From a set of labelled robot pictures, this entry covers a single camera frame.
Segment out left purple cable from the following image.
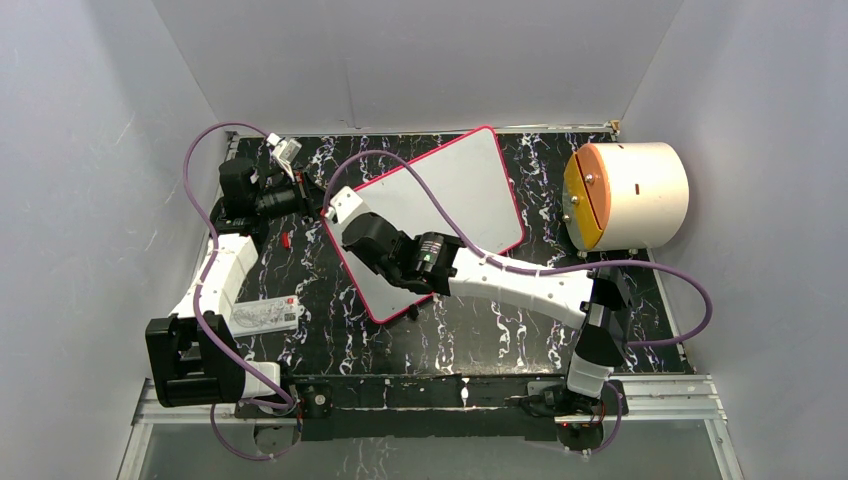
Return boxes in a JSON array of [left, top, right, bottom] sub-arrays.
[[183, 121, 299, 462]]

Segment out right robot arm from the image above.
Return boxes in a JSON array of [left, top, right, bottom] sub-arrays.
[[341, 212, 632, 414]]

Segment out whiteboard metal stand leg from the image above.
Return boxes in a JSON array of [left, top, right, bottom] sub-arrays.
[[406, 304, 423, 322]]

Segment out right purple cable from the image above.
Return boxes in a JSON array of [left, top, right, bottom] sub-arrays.
[[321, 150, 714, 458]]

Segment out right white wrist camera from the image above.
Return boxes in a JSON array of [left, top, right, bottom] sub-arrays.
[[324, 186, 371, 231]]

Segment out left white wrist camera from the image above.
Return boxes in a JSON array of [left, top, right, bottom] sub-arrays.
[[265, 133, 302, 181]]

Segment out purple cable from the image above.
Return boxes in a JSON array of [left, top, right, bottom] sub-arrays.
[[321, 150, 714, 458], [183, 121, 299, 462]]

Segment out white cylindrical drum device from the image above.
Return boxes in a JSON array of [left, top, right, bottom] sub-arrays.
[[563, 142, 690, 252]]

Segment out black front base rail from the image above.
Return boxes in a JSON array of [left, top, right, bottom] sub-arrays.
[[292, 374, 595, 441]]

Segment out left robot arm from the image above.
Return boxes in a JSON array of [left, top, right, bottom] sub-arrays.
[[145, 157, 325, 416]]

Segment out white printed label card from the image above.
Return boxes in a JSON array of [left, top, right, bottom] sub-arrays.
[[228, 295, 306, 338]]

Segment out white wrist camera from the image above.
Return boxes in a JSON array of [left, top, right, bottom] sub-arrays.
[[324, 186, 371, 231], [265, 133, 302, 181]]

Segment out pink-framed whiteboard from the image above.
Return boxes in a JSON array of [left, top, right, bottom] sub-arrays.
[[325, 126, 525, 324]]

